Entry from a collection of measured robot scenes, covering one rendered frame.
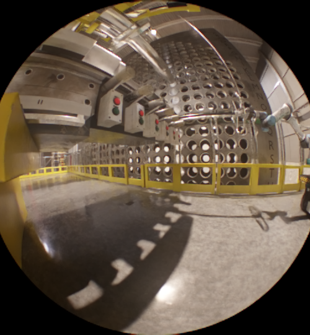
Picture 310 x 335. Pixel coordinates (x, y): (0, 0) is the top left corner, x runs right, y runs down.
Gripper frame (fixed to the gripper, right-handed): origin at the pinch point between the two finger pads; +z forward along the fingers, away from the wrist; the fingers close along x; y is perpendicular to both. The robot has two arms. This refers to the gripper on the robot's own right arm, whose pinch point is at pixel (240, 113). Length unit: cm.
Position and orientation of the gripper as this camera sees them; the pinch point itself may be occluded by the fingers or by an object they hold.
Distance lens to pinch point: 107.2
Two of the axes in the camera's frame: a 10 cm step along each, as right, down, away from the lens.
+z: -8.6, -0.1, 5.0
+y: -1.0, 9.8, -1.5
